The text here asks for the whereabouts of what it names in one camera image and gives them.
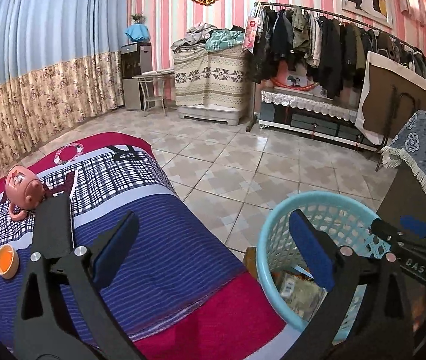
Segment small folding table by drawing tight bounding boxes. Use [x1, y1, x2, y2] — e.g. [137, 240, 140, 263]
[134, 68, 175, 117]

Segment red blue striped table cloth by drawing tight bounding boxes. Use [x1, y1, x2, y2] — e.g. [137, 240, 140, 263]
[0, 133, 299, 359]

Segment patterned cloth covered cabinet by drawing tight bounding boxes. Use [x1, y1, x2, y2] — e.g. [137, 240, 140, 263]
[174, 46, 250, 125]

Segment pink piggy bank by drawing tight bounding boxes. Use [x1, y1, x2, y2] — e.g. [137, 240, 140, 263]
[5, 165, 45, 222]

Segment printed wrapper trash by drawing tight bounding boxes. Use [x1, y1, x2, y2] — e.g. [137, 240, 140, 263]
[271, 266, 328, 322]

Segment blue floral curtain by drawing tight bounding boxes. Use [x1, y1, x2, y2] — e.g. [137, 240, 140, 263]
[0, 0, 127, 174]

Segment metal clothes rack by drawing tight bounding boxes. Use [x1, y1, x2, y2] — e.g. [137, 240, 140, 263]
[245, 1, 421, 133]

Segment orange small bowl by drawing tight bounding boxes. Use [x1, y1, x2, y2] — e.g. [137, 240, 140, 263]
[0, 244, 19, 280]

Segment pile of folded clothes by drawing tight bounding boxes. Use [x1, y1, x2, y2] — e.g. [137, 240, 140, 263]
[171, 22, 245, 53]

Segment hanging dark clothes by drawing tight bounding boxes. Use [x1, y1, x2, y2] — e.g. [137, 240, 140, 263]
[249, 5, 426, 99]

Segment low tv cabinet lace cover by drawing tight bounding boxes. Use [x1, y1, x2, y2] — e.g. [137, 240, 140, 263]
[258, 88, 377, 151]

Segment light blue plastic trash basket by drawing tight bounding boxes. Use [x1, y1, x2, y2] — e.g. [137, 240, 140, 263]
[256, 191, 403, 343]

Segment grey water dispenser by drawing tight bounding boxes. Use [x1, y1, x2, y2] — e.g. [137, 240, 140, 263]
[120, 42, 153, 111]

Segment dark wooden side cabinet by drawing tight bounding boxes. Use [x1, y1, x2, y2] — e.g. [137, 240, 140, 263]
[376, 163, 426, 228]

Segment folded brown table board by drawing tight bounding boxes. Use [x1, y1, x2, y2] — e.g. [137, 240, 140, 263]
[355, 52, 426, 147]

